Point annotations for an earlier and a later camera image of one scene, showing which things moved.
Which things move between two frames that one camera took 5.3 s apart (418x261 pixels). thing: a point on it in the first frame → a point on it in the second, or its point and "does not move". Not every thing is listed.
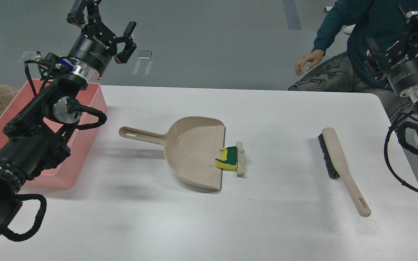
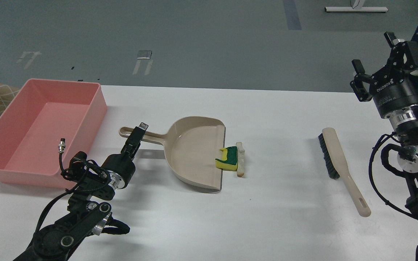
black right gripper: x=411 y=65 → x=396 y=95
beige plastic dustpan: x=193 y=147 does not move
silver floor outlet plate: x=144 y=54 does not move
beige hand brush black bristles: x=336 y=164 does not move
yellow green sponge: x=229 y=161 does not move
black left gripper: x=97 y=44 → x=121 y=168
